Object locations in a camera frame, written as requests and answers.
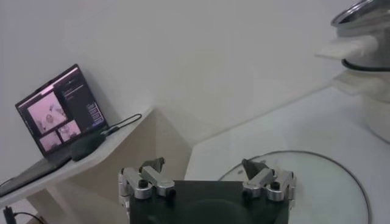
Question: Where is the white side desk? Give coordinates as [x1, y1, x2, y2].
[0, 106, 193, 224]

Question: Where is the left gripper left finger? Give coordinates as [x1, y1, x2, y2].
[118, 156, 177, 201]

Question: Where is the round glass pot lid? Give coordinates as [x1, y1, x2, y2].
[218, 150, 372, 224]

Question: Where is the stainless steel steamer pot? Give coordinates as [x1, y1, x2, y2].
[315, 0, 390, 72]

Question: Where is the black usb dongle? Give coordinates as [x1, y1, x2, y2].
[100, 125, 121, 137]

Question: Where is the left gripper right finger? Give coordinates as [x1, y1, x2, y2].
[241, 158, 297, 203]

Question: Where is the black laptop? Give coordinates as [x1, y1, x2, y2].
[0, 63, 110, 198]

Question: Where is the black computer mouse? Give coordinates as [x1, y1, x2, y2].
[69, 132, 107, 162]

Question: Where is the thin black dongle cable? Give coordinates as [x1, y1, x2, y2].
[115, 113, 143, 128]

